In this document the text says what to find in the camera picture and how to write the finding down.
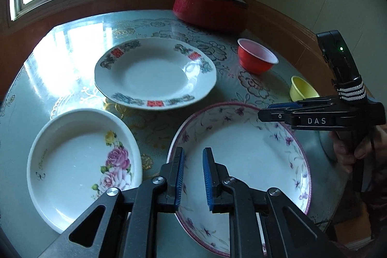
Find purple floral rimmed plate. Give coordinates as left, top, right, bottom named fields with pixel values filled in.
left=169, top=102, right=312, bottom=257

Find white oval rose dish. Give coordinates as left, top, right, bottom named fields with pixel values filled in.
left=26, top=109, right=142, bottom=233

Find red plastic bowl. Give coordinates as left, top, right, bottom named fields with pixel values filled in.
left=238, top=38, right=279, bottom=75

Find red electric pot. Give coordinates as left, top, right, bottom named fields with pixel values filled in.
left=172, top=0, right=247, bottom=33

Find person right hand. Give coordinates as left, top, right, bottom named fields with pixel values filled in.
left=329, top=124, right=386, bottom=174

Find yellow plastic bowl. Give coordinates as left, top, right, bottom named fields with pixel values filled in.
left=289, top=76, right=320, bottom=102

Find white plate red characters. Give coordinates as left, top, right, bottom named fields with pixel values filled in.
left=95, top=37, right=216, bottom=111

